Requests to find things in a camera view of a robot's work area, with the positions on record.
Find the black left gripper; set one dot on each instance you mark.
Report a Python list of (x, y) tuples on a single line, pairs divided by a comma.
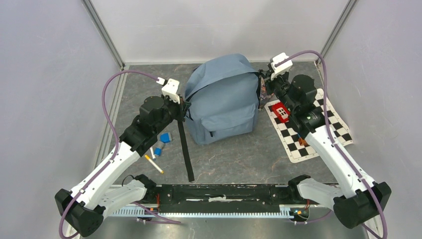
[(182, 107)]

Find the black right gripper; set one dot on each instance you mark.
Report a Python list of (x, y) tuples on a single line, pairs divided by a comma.
[(266, 74)]

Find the blue fabric backpack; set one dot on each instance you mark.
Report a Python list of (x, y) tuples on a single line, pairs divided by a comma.
[(224, 97)]

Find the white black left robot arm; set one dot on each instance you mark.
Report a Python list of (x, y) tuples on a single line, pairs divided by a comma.
[(87, 204)]

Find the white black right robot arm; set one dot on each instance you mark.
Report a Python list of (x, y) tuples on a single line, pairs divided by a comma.
[(358, 197)]

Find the red toy block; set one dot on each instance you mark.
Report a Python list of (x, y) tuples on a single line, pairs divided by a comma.
[(281, 112)]

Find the dark orange paperback book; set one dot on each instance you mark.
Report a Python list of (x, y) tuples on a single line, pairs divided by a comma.
[(264, 97)]

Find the blue pencil sharpener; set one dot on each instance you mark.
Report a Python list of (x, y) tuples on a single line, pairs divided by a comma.
[(165, 138)]

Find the blue grey glue stick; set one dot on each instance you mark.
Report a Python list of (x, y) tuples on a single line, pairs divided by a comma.
[(159, 148)]

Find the blue cap marker pen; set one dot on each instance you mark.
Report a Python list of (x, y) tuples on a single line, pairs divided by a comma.
[(153, 156)]

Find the orange green toy blocks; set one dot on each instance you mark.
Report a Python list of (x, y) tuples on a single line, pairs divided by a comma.
[(302, 142)]

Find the yellow cap marker pen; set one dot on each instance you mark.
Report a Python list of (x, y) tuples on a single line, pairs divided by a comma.
[(154, 164)]

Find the black white checkered mat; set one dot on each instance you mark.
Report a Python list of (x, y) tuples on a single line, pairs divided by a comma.
[(289, 138)]

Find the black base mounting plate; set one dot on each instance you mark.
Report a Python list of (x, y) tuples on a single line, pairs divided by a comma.
[(223, 198)]

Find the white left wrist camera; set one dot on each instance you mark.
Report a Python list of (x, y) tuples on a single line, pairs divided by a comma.
[(170, 88)]

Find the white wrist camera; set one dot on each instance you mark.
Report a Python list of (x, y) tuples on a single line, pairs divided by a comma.
[(279, 65), (170, 88)]

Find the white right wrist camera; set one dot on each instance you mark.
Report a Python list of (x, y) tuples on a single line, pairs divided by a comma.
[(279, 65)]

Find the slotted cable duct rail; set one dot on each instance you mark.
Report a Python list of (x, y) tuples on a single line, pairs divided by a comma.
[(136, 211)]

